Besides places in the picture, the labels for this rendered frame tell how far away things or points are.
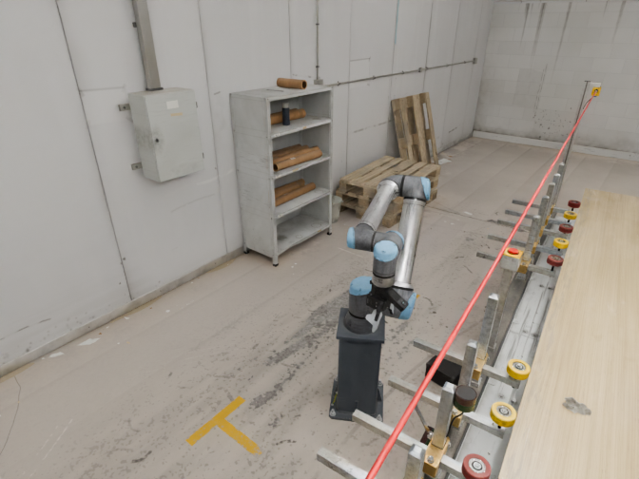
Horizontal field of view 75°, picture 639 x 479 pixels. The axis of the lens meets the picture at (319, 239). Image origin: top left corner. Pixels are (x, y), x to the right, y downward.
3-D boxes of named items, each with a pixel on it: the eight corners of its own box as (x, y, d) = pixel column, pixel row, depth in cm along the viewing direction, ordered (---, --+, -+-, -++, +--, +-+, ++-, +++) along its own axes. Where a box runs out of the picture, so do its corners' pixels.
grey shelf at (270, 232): (243, 253, 424) (228, 93, 353) (300, 223, 487) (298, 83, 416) (275, 266, 400) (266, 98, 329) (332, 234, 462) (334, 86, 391)
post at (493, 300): (468, 387, 180) (488, 295, 158) (470, 382, 182) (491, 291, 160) (475, 391, 178) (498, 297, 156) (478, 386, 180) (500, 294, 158)
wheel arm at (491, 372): (412, 348, 183) (413, 340, 181) (415, 343, 186) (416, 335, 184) (517, 391, 162) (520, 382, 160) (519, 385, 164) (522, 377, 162)
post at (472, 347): (447, 437, 163) (466, 342, 141) (450, 431, 166) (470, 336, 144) (455, 442, 162) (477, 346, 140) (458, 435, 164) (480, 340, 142)
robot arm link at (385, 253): (400, 241, 164) (395, 253, 155) (397, 268, 169) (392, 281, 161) (377, 237, 167) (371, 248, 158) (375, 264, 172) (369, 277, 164)
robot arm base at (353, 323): (342, 333, 223) (342, 317, 219) (345, 311, 240) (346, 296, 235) (378, 335, 221) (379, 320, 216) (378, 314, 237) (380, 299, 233)
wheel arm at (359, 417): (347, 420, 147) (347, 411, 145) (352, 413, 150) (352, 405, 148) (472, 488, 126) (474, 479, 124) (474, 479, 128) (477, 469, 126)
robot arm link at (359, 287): (353, 297, 234) (354, 271, 226) (382, 304, 229) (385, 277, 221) (344, 313, 222) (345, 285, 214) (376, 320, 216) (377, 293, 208)
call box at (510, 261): (498, 269, 177) (502, 253, 173) (502, 261, 182) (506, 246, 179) (515, 274, 173) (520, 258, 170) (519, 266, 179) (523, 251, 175)
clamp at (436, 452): (418, 469, 131) (420, 459, 129) (434, 438, 141) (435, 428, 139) (436, 479, 128) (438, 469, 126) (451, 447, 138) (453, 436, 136)
